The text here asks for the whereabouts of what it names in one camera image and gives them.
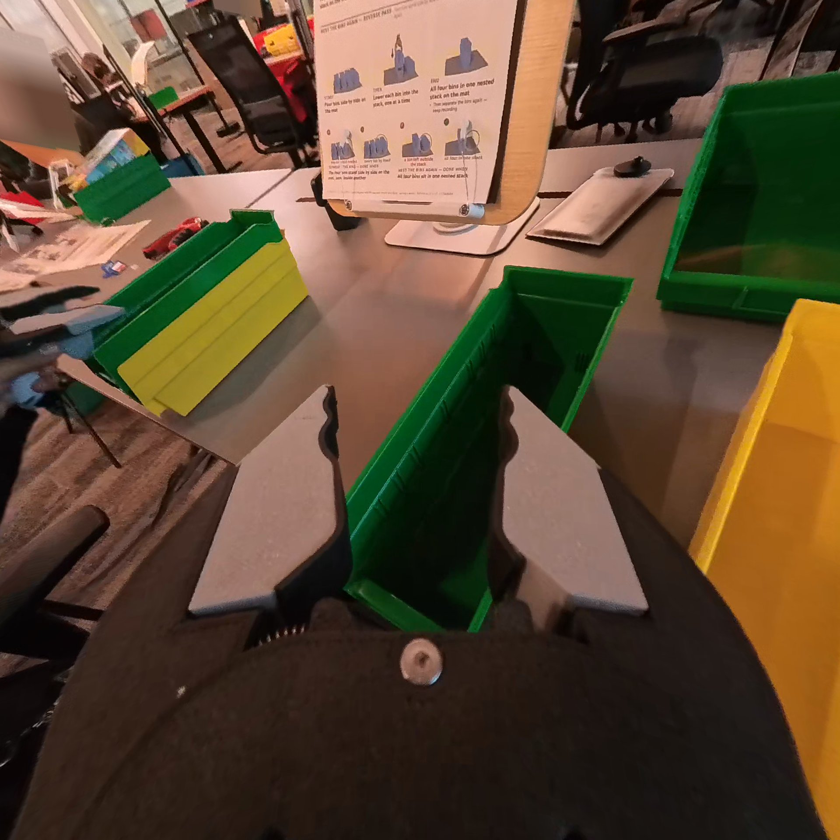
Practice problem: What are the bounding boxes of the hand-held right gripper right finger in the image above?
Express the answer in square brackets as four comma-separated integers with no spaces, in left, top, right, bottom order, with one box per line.
[489,386,651,632]

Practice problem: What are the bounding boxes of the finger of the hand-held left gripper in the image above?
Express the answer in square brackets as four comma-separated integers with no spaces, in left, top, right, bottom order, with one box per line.
[0,305,127,361]
[0,285,101,316]

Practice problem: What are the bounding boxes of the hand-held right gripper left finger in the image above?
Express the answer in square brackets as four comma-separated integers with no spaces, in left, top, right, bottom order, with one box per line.
[188,385,353,616]

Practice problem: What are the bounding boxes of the narrow green bin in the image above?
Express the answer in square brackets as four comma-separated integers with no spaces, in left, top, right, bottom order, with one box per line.
[344,264,634,634]
[62,209,284,417]

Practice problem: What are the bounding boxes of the narrow yellow bin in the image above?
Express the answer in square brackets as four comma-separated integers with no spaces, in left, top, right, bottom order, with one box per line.
[117,236,309,417]

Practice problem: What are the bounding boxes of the printed newspaper sheet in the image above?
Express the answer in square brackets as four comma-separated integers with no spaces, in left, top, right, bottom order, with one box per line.
[0,220,152,277]

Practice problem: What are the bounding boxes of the green storage bin with books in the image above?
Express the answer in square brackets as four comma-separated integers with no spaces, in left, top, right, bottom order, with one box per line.
[72,154,173,225]

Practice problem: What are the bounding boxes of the red and black tool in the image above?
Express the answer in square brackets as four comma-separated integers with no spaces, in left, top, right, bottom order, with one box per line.
[143,217,211,260]

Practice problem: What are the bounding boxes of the colourful book box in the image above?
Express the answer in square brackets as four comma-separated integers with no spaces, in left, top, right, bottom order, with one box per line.
[82,128,152,185]

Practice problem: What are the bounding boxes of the large yellow bin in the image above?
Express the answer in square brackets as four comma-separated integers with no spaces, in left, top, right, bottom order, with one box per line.
[688,298,840,821]

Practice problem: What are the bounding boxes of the wooden office desk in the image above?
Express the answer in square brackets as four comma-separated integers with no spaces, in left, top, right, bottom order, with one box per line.
[131,85,240,175]

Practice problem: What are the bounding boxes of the black cup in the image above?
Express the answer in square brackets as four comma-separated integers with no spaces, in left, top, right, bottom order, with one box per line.
[318,190,362,232]

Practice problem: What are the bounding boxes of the black mesh office chair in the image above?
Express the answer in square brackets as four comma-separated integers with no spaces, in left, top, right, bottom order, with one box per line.
[187,16,322,168]

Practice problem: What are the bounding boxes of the white stand base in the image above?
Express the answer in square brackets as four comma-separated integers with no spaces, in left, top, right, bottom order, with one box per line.
[384,197,542,257]

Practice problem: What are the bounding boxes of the yellow crate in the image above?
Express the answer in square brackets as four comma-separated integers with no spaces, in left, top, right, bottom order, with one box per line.
[262,23,309,56]

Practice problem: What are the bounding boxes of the large green bin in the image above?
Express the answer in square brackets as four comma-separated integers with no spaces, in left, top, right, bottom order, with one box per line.
[656,72,840,324]

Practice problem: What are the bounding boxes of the printed instruction sheet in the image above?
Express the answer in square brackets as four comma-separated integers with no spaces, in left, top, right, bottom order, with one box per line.
[314,0,528,217]

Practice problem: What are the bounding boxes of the wooden display board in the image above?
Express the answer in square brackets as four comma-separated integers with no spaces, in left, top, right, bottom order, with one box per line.
[326,0,578,227]

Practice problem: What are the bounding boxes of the black padded office chair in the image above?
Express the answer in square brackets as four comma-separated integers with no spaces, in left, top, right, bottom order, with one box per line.
[564,0,726,142]

